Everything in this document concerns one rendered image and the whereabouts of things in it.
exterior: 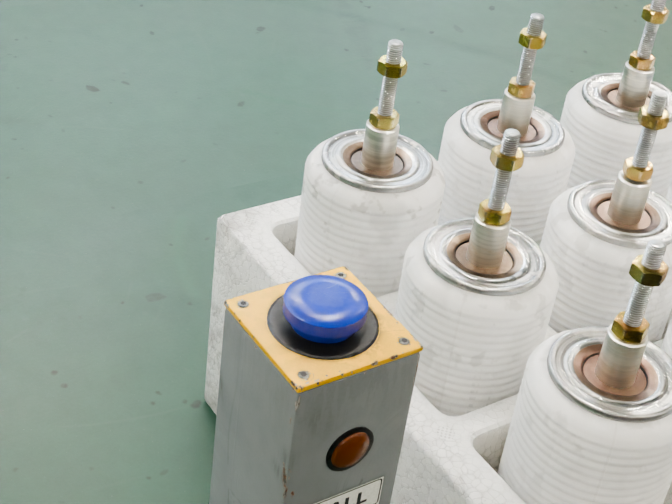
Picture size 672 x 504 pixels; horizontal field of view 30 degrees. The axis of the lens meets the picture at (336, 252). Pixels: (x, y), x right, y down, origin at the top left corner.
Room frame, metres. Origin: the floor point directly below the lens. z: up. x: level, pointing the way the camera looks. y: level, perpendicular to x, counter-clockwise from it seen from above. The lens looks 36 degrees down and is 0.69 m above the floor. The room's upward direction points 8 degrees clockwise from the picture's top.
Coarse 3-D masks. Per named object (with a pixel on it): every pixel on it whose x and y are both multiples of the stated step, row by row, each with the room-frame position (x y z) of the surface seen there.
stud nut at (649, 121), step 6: (642, 108) 0.70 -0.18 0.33; (642, 114) 0.70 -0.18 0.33; (648, 114) 0.70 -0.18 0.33; (666, 114) 0.70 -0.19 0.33; (642, 120) 0.70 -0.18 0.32; (648, 120) 0.69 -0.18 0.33; (654, 120) 0.69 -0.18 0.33; (660, 120) 0.69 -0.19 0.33; (666, 120) 0.70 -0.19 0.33; (648, 126) 0.69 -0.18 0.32; (654, 126) 0.69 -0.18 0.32; (660, 126) 0.69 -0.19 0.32; (666, 126) 0.70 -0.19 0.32
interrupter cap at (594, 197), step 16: (576, 192) 0.72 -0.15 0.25; (592, 192) 0.72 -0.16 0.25; (608, 192) 0.72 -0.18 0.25; (576, 208) 0.70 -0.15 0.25; (592, 208) 0.70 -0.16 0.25; (656, 208) 0.71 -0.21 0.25; (592, 224) 0.68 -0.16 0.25; (608, 224) 0.68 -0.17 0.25; (624, 224) 0.69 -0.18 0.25; (640, 224) 0.69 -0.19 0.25; (656, 224) 0.69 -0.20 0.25; (608, 240) 0.67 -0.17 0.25; (624, 240) 0.67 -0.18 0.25; (640, 240) 0.67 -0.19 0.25
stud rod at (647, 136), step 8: (656, 96) 0.70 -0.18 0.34; (664, 96) 0.70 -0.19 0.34; (656, 104) 0.70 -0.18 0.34; (664, 104) 0.70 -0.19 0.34; (648, 112) 0.70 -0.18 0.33; (656, 112) 0.70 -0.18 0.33; (640, 136) 0.70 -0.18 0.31; (648, 136) 0.70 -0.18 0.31; (640, 144) 0.70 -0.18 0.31; (648, 144) 0.70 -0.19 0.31; (640, 152) 0.70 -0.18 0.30; (648, 152) 0.70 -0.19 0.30; (632, 160) 0.70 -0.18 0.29; (640, 160) 0.70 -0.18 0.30; (648, 160) 0.70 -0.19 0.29
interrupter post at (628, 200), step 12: (624, 180) 0.70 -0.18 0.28; (648, 180) 0.70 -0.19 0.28; (624, 192) 0.69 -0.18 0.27; (636, 192) 0.69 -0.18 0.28; (648, 192) 0.70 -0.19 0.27; (612, 204) 0.70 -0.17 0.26; (624, 204) 0.69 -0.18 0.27; (636, 204) 0.69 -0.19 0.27; (612, 216) 0.69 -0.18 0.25; (624, 216) 0.69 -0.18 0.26; (636, 216) 0.69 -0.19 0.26
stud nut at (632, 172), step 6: (624, 162) 0.71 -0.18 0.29; (630, 162) 0.70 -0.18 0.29; (648, 162) 0.70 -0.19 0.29; (624, 168) 0.70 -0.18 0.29; (630, 168) 0.70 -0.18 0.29; (636, 168) 0.69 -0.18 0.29; (642, 168) 0.70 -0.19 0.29; (648, 168) 0.70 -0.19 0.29; (624, 174) 0.70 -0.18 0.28; (630, 174) 0.69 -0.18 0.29; (636, 174) 0.69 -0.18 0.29; (642, 174) 0.69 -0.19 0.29; (648, 174) 0.69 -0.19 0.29; (636, 180) 0.69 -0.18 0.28; (642, 180) 0.69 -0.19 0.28
